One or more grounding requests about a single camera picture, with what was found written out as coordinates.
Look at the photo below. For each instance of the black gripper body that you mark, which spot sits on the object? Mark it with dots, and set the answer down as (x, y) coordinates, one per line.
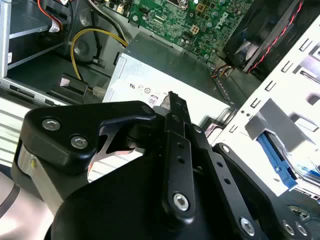
(120, 205)

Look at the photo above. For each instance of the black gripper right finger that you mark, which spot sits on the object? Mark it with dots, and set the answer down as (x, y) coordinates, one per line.
(250, 185)

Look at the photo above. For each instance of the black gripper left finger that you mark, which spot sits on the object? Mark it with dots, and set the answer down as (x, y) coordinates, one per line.
(75, 125)

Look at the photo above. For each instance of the hard disk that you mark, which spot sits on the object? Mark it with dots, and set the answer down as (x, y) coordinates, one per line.
(272, 155)

